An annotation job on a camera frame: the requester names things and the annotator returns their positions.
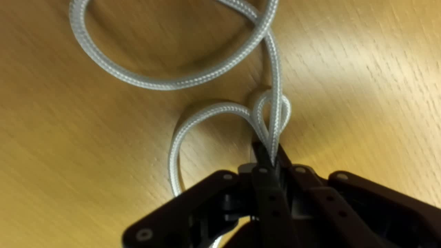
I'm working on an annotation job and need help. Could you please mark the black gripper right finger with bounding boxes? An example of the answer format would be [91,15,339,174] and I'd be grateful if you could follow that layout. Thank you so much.
[274,145,441,248]

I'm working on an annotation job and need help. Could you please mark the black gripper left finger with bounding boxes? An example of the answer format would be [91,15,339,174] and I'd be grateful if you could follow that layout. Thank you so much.
[121,142,300,248]

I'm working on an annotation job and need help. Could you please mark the white braided rope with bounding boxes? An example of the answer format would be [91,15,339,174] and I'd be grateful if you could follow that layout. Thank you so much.
[68,0,294,198]

